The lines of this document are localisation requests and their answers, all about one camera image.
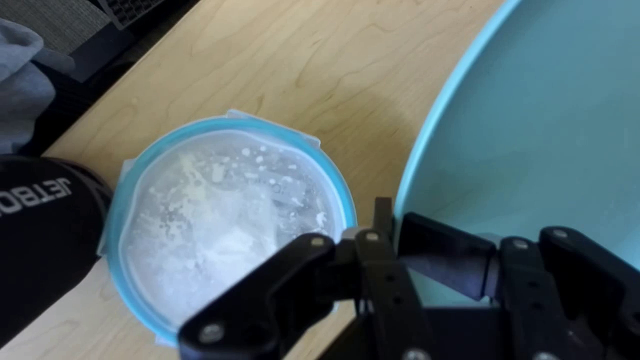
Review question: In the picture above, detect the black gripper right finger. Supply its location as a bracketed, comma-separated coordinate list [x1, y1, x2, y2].
[398, 213, 640, 360]

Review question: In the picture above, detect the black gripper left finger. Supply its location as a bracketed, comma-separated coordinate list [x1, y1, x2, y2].
[178, 231, 357, 360]

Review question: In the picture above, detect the teal plate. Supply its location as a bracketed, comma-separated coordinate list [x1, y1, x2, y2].
[393, 0, 640, 307]

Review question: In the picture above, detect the round container with blue lid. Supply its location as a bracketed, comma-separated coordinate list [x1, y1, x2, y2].
[101, 109, 359, 345]

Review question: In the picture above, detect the black mug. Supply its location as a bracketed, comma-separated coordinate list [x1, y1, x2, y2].
[0, 153, 113, 345]

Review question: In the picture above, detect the grey cloth on chair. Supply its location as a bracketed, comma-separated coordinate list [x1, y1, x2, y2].
[0, 17, 57, 153]

